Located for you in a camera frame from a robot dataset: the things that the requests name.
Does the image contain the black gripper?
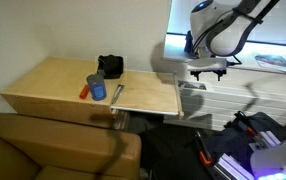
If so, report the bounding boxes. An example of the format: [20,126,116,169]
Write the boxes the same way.
[187,58,227,81]

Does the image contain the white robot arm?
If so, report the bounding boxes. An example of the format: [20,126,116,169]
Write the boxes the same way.
[190,0,286,179]

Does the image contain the picture card on radiator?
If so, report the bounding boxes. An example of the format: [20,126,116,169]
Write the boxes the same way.
[178,81,207,90]

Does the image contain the white radiator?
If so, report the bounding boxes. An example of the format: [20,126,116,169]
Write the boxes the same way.
[164,82,286,130]

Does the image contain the magazine on windowsill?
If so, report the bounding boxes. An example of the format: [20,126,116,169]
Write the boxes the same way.
[255,54,286,72]

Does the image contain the blue cup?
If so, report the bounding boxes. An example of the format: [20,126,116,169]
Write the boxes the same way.
[86,74,107,101]

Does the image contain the orange marker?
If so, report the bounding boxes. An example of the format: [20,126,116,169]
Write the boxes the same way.
[79,85,89,99]

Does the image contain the wooden side cabinet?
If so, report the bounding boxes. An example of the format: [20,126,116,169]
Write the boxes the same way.
[1,58,129,129]

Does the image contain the tan leather sofa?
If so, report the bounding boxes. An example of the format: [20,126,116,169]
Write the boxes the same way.
[0,113,141,180]

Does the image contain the orange handled clamp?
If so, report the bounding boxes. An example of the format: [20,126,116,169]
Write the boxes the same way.
[195,131,212,166]

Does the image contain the metal drawer slide rail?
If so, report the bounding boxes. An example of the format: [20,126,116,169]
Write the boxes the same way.
[111,85,124,104]

